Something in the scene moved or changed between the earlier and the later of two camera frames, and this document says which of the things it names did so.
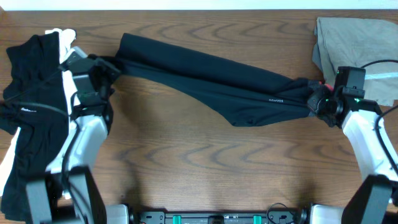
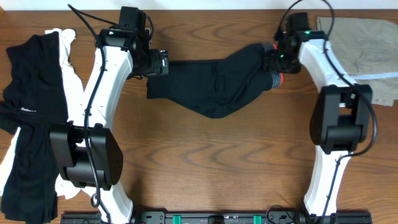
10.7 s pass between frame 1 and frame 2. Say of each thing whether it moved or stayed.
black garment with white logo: stayed
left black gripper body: moved
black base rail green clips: stayed
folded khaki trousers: stayed
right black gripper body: moved
